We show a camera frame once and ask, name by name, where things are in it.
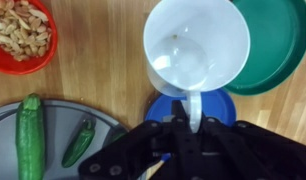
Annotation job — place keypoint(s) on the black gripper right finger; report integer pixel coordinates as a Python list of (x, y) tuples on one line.
[(253, 153)]

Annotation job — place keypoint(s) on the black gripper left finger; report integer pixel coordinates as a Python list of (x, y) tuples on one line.
[(143, 150)]

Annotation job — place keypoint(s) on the white plastic mug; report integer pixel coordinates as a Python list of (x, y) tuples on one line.
[(226, 33)]

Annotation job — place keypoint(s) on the peanuts pile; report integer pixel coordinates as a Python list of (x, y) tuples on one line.
[(29, 23), (13, 36)]

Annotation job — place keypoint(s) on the small orange bowl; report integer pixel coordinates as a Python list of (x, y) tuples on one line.
[(26, 68)]

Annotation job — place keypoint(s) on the blue plate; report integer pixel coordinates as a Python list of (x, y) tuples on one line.
[(219, 106)]

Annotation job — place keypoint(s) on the small green cucumber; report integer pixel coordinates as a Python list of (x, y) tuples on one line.
[(79, 146)]

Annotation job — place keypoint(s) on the grey round tray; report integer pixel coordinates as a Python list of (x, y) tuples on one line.
[(56, 133)]

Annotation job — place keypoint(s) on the green plate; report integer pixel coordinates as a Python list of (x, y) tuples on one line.
[(276, 50)]

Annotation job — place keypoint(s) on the green zucchini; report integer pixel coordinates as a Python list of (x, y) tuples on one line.
[(29, 140)]

